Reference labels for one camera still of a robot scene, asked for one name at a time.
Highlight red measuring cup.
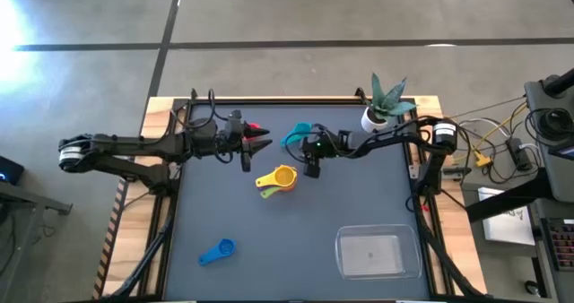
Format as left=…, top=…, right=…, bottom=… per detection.
left=244, top=122, right=263, bottom=142

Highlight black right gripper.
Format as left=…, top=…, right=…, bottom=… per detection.
left=299, top=131, right=350, bottom=178

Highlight teal measuring cup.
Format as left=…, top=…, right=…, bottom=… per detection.
left=280, top=122, right=314, bottom=149

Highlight yellow black hazard tape strip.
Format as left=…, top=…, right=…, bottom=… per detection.
left=91, top=178, right=130, bottom=300

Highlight white plant pot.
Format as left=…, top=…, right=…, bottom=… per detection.
left=361, top=107, right=390, bottom=134

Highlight green potted plant leaves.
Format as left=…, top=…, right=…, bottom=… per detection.
left=365, top=73, right=419, bottom=121

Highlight yellow measuring cup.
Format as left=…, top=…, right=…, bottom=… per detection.
left=255, top=164, right=299, bottom=191

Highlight black frame post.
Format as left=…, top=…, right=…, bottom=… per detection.
left=465, top=167, right=546, bottom=223

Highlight black device with blue light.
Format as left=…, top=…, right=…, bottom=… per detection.
left=0, top=155, right=26, bottom=186

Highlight black table frame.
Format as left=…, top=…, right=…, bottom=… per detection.
left=91, top=87, right=490, bottom=303

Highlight grey metal stand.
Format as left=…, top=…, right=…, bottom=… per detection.
left=0, top=180, right=74, bottom=303

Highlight white paper sheet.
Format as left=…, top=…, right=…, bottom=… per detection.
left=477, top=186, right=537, bottom=247

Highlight black power strip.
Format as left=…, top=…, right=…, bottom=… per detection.
left=505, top=136, right=534, bottom=172

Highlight clear plastic container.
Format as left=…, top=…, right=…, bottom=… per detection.
left=335, top=223, right=423, bottom=281

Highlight grey desk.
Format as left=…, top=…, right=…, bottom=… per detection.
left=523, top=67, right=574, bottom=204

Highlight coiled black cable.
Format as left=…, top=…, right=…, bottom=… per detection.
left=524, top=107, right=574, bottom=148

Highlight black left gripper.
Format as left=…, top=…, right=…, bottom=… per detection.
left=217, top=109, right=274, bottom=173

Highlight black computer keyboard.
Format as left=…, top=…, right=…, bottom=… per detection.
left=540, top=217, right=574, bottom=273

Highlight blue measuring cup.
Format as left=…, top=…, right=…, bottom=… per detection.
left=197, top=238, right=238, bottom=267

